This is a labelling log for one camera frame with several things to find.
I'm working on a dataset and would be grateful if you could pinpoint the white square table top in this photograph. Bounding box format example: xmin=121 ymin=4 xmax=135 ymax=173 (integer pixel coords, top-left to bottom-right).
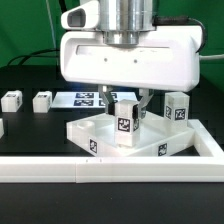
xmin=66 ymin=112 xmax=195 ymax=157

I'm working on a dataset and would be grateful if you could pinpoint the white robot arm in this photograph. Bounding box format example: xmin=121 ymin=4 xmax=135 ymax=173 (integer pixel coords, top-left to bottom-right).
xmin=60 ymin=0 xmax=204 ymax=119

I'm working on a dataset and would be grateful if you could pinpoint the white L-shaped obstacle fence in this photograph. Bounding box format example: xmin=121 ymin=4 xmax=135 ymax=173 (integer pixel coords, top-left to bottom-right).
xmin=0 ymin=120 xmax=224 ymax=183

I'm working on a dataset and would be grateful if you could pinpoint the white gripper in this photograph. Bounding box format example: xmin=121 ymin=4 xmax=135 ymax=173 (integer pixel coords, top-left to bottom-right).
xmin=60 ymin=0 xmax=202 ymax=119

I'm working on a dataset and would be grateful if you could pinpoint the marker plate with tags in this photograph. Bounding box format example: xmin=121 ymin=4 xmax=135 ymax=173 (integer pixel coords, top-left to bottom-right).
xmin=51 ymin=92 xmax=137 ymax=109

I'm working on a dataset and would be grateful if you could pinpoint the black cable bundle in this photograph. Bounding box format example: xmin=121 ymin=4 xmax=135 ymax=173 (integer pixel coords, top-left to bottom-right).
xmin=6 ymin=0 xmax=68 ymax=68

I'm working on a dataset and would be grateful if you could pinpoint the white block at left edge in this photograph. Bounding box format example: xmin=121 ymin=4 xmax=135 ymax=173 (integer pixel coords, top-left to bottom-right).
xmin=0 ymin=118 xmax=4 ymax=139

